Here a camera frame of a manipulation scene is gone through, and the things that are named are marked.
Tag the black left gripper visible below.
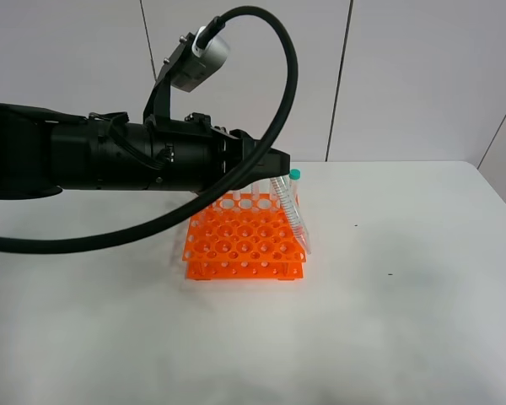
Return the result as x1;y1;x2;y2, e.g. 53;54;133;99
208;124;293;197

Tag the teal-capped clear test tube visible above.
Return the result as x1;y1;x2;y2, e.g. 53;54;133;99
273;176;311;255

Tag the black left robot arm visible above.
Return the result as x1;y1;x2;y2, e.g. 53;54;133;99
0;103;258;200

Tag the orange test tube rack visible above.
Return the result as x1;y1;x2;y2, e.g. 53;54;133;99
182;192;306;280

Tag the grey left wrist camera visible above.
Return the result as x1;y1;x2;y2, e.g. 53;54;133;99
158;26;230;93

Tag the thick black left cable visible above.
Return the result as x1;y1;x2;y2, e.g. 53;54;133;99
0;5;299;255

